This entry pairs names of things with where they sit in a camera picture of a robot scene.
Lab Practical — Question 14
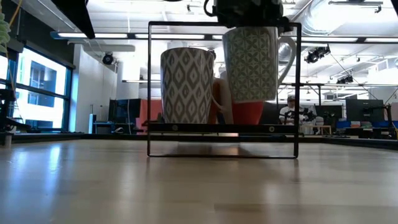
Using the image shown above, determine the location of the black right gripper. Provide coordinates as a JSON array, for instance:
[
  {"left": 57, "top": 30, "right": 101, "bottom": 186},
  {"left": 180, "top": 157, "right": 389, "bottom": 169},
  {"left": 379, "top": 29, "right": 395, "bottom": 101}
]
[{"left": 214, "top": 0, "right": 295, "bottom": 34}]

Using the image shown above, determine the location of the green leaf pattern mug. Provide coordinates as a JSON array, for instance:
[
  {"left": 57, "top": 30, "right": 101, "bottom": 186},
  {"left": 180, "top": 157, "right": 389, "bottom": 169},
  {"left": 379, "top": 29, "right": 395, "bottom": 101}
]
[{"left": 222, "top": 26, "right": 297, "bottom": 104}]

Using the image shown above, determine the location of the white and red mug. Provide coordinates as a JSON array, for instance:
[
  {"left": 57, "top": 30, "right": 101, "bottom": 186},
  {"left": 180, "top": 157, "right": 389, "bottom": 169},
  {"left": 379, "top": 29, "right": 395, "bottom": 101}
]
[{"left": 214, "top": 70, "right": 264, "bottom": 126}]

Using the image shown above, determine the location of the grey diamond pattern mug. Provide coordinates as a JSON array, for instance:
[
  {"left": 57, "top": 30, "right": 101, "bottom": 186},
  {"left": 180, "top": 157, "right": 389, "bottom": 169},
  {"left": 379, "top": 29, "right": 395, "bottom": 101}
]
[{"left": 160, "top": 47, "right": 216, "bottom": 124}]

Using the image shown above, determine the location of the black spotlight cluster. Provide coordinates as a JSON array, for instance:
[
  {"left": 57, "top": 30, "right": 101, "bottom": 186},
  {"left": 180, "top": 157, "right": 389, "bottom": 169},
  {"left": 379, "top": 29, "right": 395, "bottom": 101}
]
[
  {"left": 303, "top": 45, "right": 332, "bottom": 65},
  {"left": 335, "top": 74, "right": 355, "bottom": 85}
]

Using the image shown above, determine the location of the ceiling light strip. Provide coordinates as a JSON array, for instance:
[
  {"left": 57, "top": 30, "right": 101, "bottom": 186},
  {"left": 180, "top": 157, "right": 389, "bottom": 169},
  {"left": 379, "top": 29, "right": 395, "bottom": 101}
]
[
  {"left": 49, "top": 30, "right": 234, "bottom": 40},
  {"left": 295, "top": 36, "right": 398, "bottom": 44}
]

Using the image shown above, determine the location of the person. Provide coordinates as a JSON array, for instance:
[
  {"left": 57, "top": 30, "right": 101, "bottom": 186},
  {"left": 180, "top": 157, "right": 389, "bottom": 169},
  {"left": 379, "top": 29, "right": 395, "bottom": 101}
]
[{"left": 278, "top": 95, "right": 317, "bottom": 135}]

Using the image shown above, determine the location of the wooden bench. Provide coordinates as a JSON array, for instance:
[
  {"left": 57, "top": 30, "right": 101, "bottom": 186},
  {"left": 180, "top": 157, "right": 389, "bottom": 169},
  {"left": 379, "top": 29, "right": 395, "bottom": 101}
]
[{"left": 300, "top": 124, "right": 332, "bottom": 136}]

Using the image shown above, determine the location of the black computer monitor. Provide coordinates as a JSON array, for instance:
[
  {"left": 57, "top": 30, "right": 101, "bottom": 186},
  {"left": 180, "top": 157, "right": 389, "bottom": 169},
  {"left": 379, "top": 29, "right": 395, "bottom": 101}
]
[{"left": 345, "top": 98, "right": 385, "bottom": 123}]

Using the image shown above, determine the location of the black metal wood shelf rack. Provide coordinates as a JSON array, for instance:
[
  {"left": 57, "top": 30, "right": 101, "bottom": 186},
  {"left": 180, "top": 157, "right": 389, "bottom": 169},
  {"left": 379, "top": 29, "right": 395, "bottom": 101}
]
[{"left": 147, "top": 21, "right": 302, "bottom": 159}]

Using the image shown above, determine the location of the red partition panel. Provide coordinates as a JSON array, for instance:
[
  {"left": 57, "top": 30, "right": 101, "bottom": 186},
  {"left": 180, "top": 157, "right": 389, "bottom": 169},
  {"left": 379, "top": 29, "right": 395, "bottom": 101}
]
[{"left": 136, "top": 98, "right": 164, "bottom": 125}]

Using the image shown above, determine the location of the black cabinet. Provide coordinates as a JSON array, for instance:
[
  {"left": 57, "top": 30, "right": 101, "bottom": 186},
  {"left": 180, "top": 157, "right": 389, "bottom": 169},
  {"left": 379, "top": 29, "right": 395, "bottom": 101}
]
[{"left": 108, "top": 98, "right": 142, "bottom": 134}]

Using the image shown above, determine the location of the blue side table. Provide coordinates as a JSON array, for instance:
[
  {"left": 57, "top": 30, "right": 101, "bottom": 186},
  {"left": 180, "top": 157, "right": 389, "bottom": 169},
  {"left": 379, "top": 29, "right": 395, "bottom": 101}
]
[{"left": 88, "top": 113, "right": 109, "bottom": 134}]

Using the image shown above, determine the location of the large window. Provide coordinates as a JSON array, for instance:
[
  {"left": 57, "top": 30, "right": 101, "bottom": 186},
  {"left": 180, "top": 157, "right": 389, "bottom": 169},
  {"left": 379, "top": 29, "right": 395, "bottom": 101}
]
[{"left": 0, "top": 46, "right": 75, "bottom": 133}]

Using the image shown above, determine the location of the black equipment stand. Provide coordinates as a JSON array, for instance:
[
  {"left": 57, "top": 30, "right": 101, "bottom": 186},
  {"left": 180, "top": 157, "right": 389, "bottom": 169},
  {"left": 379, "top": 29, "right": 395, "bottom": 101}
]
[{"left": 0, "top": 88, "right": 32, "bottom": 147}]

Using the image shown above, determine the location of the silver ventilation duct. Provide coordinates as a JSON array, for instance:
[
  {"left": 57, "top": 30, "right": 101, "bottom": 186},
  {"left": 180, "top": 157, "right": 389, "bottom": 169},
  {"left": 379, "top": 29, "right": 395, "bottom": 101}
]
[{"left": 278, "top": 0, "right": 330, "bottom": 63}]

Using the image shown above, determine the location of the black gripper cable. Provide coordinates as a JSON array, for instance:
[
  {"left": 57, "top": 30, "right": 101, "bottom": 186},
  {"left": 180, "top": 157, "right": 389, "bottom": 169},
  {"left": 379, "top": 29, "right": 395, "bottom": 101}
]
[{"left": 203, "top": 0, "right": 217, "bottom": 17}]

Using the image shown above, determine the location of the black table border rail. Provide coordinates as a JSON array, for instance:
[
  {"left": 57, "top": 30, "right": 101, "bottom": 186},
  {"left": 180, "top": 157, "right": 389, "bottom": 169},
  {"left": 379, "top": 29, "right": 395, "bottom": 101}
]
[{"left": 0, "top": 132, "right": 398, "bottom": 151}]

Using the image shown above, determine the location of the yellow cable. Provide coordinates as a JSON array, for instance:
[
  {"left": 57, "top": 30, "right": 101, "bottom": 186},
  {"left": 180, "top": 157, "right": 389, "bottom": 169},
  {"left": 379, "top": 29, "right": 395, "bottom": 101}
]
[{"left": 7, "top": 0, "right": 23, "bottom": 27}]

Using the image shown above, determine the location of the pale green coiled cable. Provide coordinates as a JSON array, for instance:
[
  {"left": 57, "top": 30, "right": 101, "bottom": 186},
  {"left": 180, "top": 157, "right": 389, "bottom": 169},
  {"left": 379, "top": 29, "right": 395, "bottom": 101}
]
[{"left": 0, "top": 12, "right": 12, "bottom": 55}]

